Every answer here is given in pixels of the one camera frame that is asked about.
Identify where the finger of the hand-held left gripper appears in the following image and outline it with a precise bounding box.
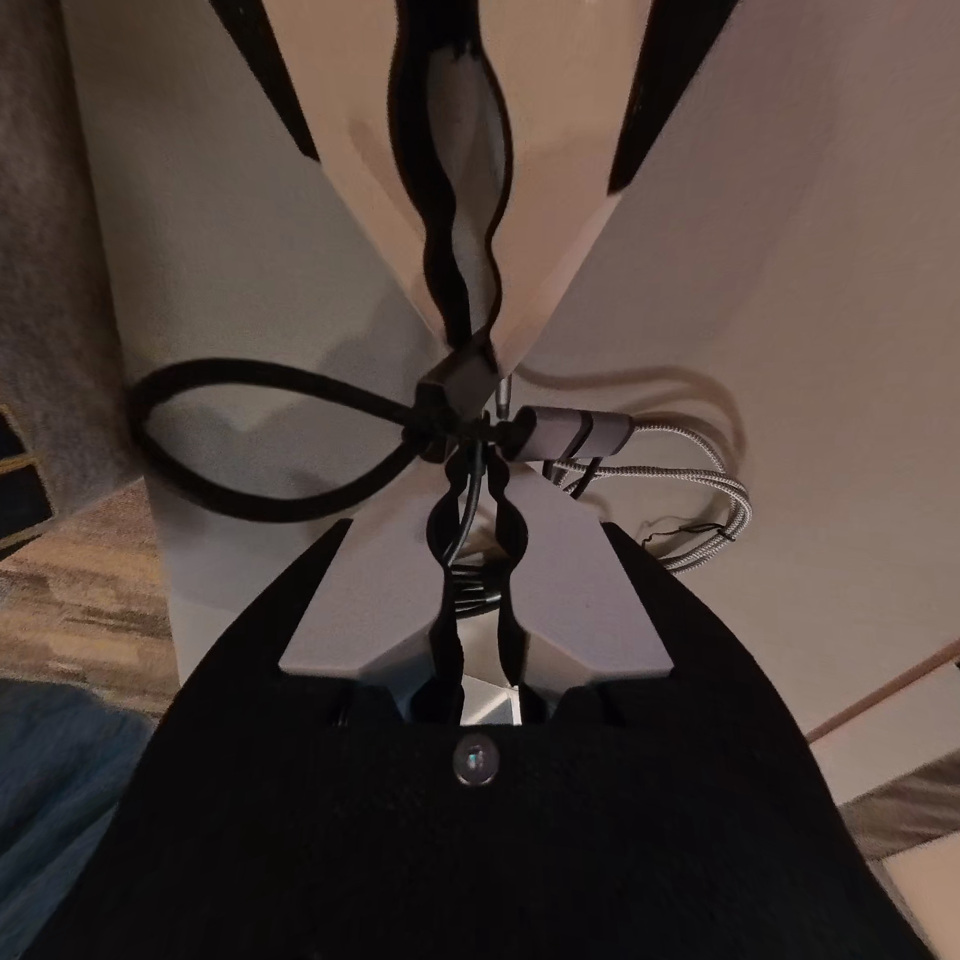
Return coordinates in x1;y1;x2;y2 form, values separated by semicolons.
251;0;474;354
476;0;652;378

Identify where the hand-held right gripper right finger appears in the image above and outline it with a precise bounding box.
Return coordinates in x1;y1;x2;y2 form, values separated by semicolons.
483;446;678;723

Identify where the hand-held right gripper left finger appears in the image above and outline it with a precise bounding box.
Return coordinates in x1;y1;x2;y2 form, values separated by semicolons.
279;446;472;723

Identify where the grey braided cable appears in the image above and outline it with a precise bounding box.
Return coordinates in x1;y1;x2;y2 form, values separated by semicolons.
513;403;753;579

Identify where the black cable with grey plugs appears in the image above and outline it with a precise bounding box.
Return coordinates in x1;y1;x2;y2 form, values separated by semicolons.
131;333;519;601

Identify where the dark patterned pillow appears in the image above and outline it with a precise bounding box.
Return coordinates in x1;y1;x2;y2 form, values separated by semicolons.
0;405;57;560

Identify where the blue cloth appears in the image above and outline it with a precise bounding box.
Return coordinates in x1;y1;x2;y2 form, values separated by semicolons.
0;678;162;960

